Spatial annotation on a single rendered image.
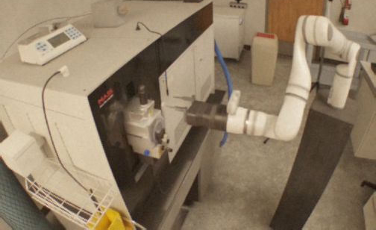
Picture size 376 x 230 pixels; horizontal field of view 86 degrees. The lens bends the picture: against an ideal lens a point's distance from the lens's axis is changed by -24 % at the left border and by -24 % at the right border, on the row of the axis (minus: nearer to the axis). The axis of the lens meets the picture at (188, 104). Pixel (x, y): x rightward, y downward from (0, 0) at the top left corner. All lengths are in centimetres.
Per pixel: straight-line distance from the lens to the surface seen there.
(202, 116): 72
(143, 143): 86
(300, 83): 72
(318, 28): 76
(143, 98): 80
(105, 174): 86
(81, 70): 80
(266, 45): 333
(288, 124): 69
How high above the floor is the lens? 174
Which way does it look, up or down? 34 degrees down
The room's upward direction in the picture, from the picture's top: 3 degrees counter-clockwise
